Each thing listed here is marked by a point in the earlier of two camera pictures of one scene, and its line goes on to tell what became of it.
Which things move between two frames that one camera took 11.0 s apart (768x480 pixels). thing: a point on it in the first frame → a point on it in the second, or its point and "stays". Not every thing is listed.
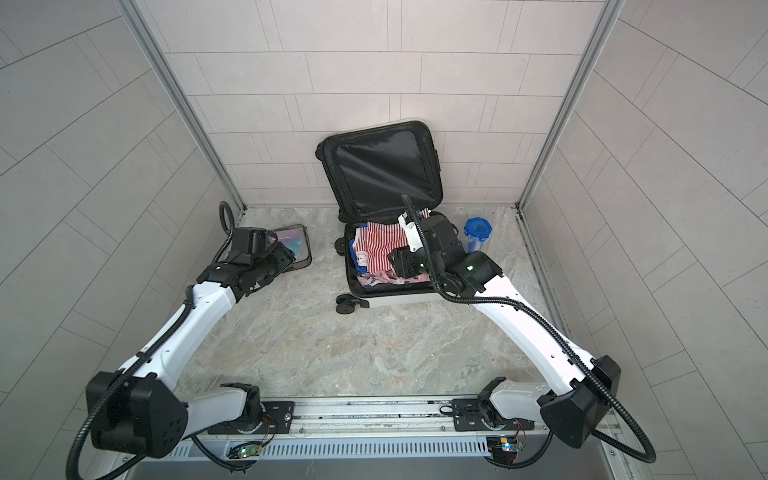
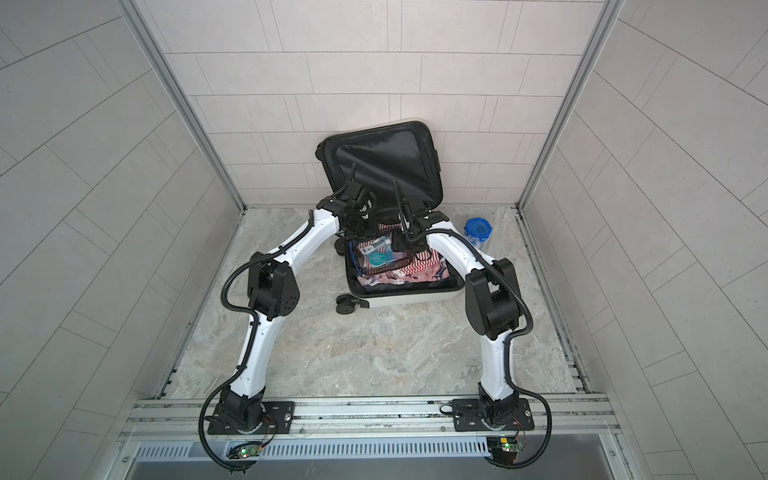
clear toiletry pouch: x=295 y=237 → x=378 y=255
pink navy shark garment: x=366 y=279 stays
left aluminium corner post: x=183 y=100 stays
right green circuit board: x=509 y=444 stays
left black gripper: x=282 y=254 → x=371 y=230
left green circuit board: x=248 y=451 stays
